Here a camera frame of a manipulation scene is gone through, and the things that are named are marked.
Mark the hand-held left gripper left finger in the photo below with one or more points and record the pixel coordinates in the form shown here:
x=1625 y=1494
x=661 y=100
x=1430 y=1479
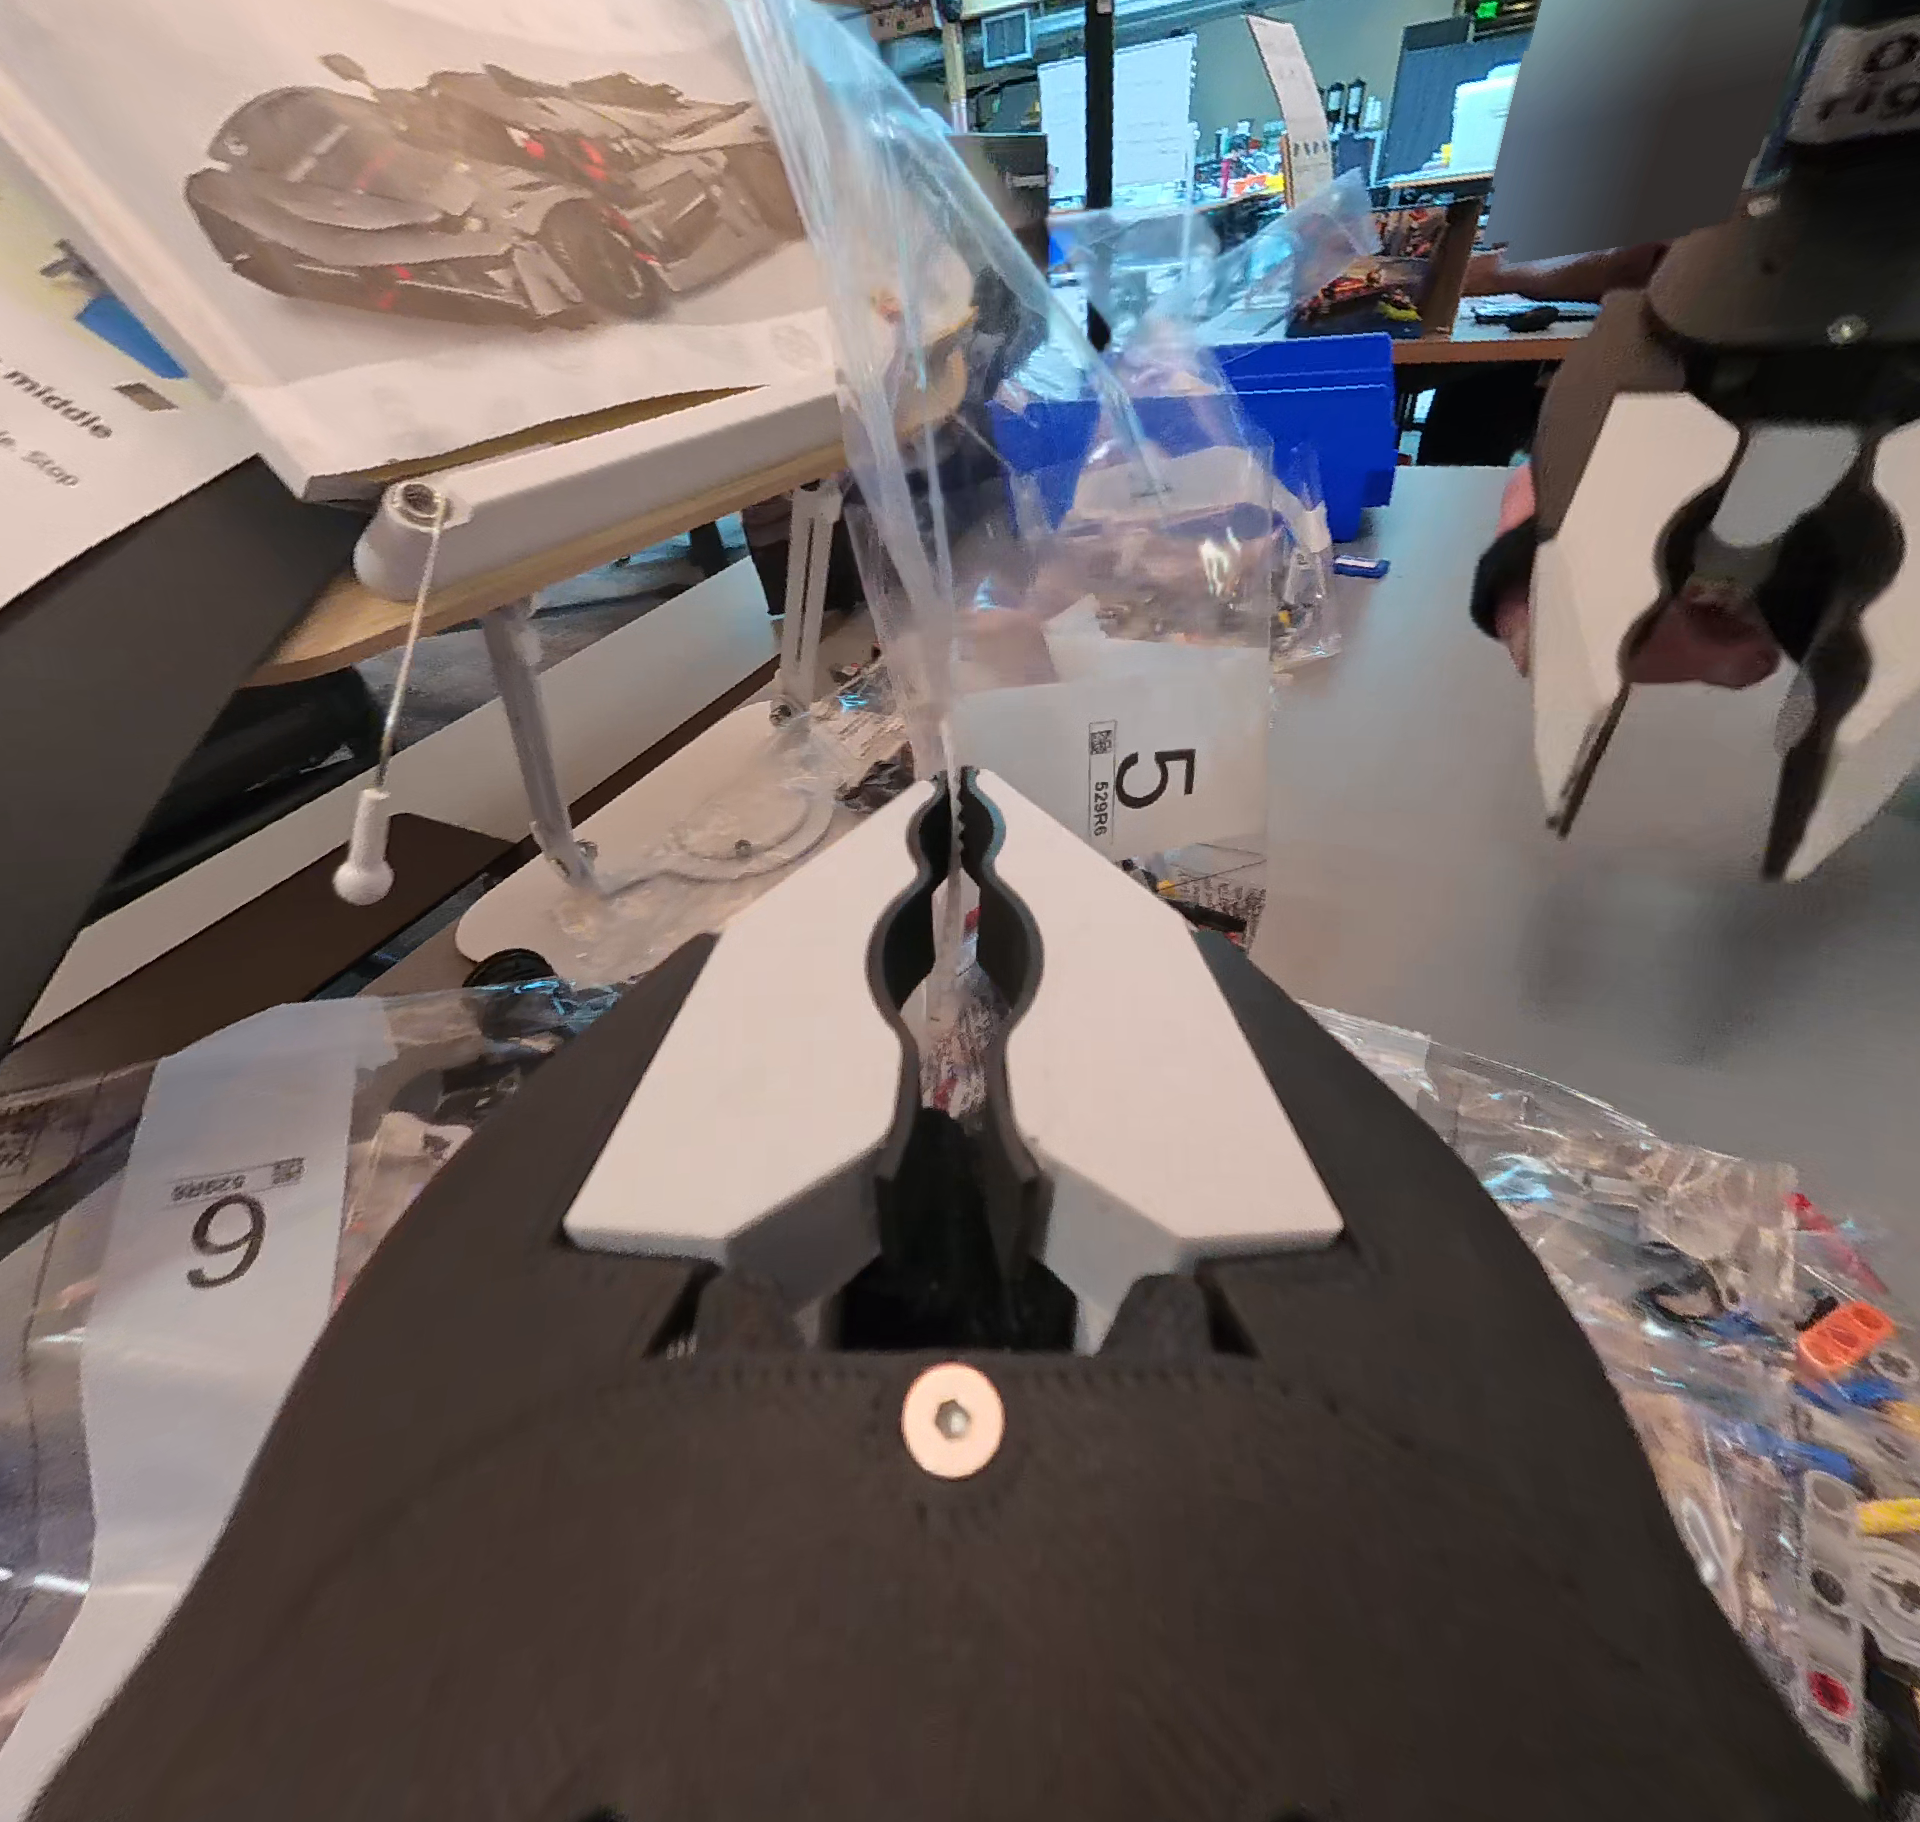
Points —
x=750 y=1101

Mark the black lego tire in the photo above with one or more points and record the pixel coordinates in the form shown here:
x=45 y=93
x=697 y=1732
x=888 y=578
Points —
x=511 y=966

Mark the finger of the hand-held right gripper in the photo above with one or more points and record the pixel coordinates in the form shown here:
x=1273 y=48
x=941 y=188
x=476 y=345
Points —
x=1875 y=740
x=1604 y=546

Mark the lego instruction booklet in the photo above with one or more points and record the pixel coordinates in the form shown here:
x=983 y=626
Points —
x=450 y=275

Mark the empty clear plastic bag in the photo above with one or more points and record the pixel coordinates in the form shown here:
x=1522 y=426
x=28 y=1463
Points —
x=691 y=849

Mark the blue block white label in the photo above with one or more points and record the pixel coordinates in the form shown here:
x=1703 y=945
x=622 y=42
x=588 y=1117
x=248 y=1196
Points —
x=1357 y=564

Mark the whiteboard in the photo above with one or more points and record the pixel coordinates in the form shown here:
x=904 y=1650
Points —
x=1117 y=111

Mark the black pole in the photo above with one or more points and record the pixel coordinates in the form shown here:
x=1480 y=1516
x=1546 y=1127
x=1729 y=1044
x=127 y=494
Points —
x=1102 y=53

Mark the small lego box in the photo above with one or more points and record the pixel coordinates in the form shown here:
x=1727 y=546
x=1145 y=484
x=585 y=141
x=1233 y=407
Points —
x=1375 y=283

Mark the blue plastic bin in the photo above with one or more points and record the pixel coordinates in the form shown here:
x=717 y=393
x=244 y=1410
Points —
x=1321 y=410

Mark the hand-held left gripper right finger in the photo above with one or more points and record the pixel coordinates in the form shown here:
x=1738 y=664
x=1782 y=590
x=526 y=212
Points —
x=1170 y=1101

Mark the person's right hand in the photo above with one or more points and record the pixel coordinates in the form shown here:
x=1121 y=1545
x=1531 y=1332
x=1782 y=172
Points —
x=1710 y=645

